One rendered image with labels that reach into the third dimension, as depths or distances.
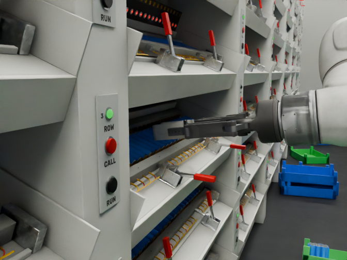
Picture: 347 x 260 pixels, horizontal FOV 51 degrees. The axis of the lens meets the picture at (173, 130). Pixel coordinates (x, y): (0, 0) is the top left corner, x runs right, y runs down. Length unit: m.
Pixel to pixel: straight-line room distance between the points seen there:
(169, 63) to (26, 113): 0.32
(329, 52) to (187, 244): 0.48
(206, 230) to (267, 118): 0.38
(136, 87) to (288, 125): 0.27
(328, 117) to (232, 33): 0.48
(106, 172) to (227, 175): 0.69
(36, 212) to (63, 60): 0.16
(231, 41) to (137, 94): 0.57
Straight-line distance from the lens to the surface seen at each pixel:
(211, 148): 0.85
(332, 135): 0.60
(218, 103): 1.01
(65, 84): 0.33
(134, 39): 0.42
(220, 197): 1.06
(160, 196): 0.57
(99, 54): 0.37
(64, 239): 0.39
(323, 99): 0.60
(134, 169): 0.56
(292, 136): 0.61
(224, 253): 1.13
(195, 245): 0.83
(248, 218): 1.48
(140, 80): 0.45
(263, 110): 0.61
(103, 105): 0.37
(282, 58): 2.38
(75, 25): 0.34
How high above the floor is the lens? 0.72
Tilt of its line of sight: 9 degrees down
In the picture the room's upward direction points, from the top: straight up
